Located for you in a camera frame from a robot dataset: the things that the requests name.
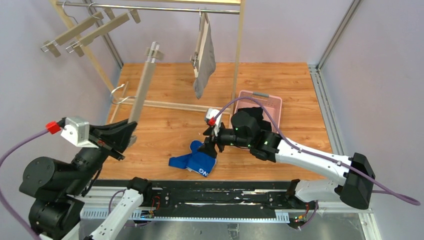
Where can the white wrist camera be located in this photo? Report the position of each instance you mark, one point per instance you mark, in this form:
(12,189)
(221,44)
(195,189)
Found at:
(213,120)
(76,131)

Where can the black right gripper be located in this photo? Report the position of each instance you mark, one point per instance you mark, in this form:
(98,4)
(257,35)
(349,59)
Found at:
(214,140)

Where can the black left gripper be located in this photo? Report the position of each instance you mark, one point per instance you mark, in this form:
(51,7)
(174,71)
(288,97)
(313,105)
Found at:
(108,147)

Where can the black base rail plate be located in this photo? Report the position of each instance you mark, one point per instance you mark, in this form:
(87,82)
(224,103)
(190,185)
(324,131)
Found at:
(220,199)

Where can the wooden clip hanger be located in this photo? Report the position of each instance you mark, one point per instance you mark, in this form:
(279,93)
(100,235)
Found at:
(113,23)
(76,31)

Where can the grey underwear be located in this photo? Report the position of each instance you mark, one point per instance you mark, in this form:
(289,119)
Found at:
(207,67)

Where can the wooden hanger with blue underwear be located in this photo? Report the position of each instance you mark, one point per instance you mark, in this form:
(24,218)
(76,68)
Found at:
(153,54)

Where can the metal hanging rod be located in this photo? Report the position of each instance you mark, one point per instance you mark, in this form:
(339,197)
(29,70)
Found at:
(147,8)

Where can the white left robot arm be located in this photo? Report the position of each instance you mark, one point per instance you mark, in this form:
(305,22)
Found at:
(56,185)

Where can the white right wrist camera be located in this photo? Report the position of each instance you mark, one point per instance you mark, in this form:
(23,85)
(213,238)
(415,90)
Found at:
(213,120)

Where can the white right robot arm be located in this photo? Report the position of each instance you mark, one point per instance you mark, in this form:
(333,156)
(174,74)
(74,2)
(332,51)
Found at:
(348,179)

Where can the empty wooden clip hanger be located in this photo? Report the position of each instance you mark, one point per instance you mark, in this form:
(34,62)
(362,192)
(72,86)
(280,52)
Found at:
(76,31)

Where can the wooden hanger with grey underwear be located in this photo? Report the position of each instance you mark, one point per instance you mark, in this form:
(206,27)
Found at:
(196,58)

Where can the blue underwear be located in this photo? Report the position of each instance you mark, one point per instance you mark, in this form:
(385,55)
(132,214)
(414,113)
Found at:
(195,161)

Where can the black underwear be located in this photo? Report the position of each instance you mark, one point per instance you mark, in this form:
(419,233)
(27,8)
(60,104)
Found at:
(264,121)

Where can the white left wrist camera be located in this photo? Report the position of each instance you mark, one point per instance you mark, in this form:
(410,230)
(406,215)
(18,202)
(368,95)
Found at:
(76,131)

